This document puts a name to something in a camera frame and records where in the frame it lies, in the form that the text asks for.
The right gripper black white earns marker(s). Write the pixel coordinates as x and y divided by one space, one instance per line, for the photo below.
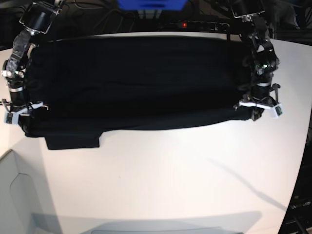
25 104

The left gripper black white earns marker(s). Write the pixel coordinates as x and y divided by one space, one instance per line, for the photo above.
261 97

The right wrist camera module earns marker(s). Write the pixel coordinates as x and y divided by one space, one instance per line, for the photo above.
11 118

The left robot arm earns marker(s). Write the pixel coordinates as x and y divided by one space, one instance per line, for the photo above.
262 60

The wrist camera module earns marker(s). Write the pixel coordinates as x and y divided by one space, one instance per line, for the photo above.
276 111
11 118

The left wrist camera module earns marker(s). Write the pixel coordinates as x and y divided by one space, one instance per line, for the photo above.
276 111

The blue box at top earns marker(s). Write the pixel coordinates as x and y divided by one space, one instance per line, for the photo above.
171 5

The black equipment at right edge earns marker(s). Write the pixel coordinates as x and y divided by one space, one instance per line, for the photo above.
299 214

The black T-shirt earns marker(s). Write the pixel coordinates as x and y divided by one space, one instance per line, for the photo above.
92 86

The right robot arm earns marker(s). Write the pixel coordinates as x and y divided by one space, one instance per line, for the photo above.
37 19

